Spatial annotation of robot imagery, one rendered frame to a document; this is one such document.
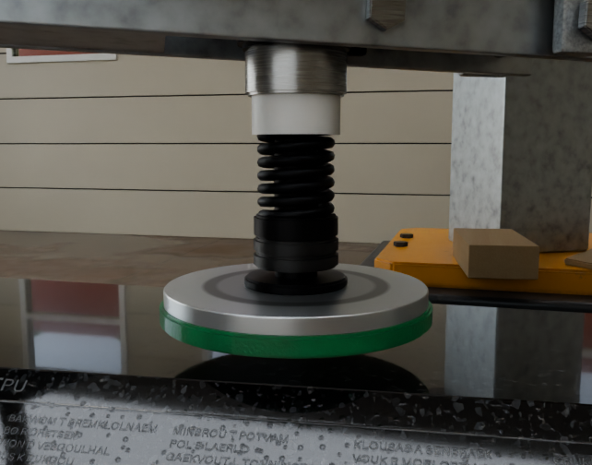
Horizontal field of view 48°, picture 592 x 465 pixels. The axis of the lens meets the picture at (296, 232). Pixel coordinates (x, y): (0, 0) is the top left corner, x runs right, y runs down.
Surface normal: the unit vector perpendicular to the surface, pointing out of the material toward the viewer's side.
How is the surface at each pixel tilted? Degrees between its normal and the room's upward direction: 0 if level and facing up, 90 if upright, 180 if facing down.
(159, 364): 0
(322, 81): 90
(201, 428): 45
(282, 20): 90
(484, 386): 0
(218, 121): 90
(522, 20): 90
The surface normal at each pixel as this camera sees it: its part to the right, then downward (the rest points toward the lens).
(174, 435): -0.12, -0.61
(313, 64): 0.30, 0.12
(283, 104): -0.28, 0.12
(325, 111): 0.65, 0.10
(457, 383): 0.00, -0.99
